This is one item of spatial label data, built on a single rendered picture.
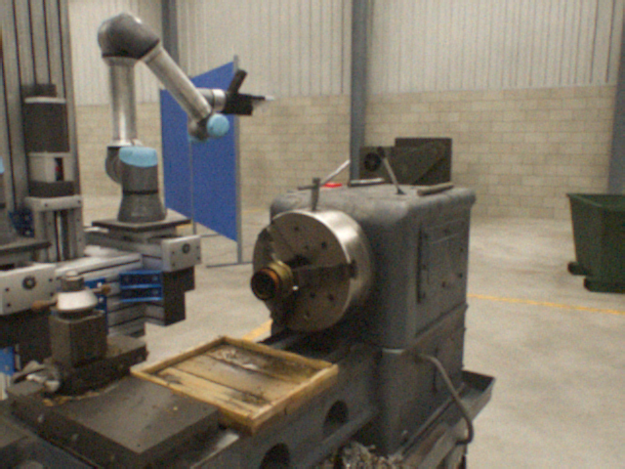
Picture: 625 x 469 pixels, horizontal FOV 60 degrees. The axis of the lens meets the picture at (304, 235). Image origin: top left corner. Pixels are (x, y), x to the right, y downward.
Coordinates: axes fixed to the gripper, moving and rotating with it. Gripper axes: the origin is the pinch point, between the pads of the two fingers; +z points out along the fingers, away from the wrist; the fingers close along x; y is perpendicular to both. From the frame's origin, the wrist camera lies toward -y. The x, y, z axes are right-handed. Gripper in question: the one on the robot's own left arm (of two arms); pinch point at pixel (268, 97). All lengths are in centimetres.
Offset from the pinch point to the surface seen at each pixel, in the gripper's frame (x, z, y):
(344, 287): 93, -32, 40
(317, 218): 84, -35, 25
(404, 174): -503, 601, 144
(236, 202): -352, 179, 135
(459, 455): 97, 22, 106
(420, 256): 89, -2, 37
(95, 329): 95, -91, 37
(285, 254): 79, -40, 35
